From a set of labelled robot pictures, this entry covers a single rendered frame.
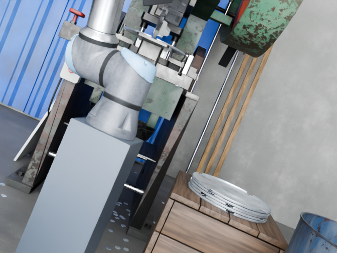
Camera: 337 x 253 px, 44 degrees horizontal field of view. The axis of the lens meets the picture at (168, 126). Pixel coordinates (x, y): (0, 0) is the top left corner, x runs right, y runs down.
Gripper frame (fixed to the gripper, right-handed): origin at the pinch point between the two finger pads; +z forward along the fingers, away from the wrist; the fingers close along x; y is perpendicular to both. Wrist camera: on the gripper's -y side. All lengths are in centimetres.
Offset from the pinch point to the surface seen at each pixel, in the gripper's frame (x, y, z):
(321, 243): -97, 50, -9
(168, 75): 5.9, 12.5, 16.2
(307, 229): -91, 49, -6
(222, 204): -62, 40, 18
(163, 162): -22, 24, 40
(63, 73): -17.7, -26.2, 22.9
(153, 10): 22.3, -4.7, -2.2
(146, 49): 6.3, -0.5, 9.3
